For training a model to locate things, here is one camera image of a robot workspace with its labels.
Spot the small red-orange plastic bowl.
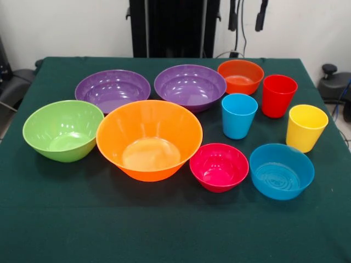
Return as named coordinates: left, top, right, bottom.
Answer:
left=217, top=59, right=265, bottom=96

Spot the black hanging cable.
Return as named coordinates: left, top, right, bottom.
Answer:
left=216, top=0, right=247, bottom=59

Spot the pink plastic bowl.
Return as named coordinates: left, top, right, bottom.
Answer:
left=189, top=142, right=250, bottom=193

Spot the blue plastic cup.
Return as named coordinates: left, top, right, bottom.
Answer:
left=221, top=93, right=259, bottom=140

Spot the dark green tablecloth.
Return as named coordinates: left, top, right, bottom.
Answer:
left=0, top=56, right=351, bottom=263

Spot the red plastic cup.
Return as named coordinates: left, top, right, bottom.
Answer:
left=261, top=74, right=298, bottom=119

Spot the black padded chair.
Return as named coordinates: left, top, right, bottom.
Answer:
left=0, top=67, right=36, bottom=110

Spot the blue plastic bowl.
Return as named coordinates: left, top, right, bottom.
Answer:
left=249, top=143, right=315, bottom=201

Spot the purple plastic bowl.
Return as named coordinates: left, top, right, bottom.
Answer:
left=154, top=64, right=227, bottom=113
left=75, top=69, right=152, bottom=115

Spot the yellow plastic cup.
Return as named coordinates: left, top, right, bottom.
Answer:
left=286, top=104, right=329, bottom=153

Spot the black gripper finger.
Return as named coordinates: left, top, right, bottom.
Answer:
left=254, top=0, right=269, bottom=32
left=228, top=0, right=239, bottom=31

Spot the large orange plastic bowl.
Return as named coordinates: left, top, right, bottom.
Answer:
left=95, top=99, right=203, bottom=182

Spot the green plastic bowl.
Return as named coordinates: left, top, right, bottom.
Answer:
left=22, top=100, right=105, bottom=163

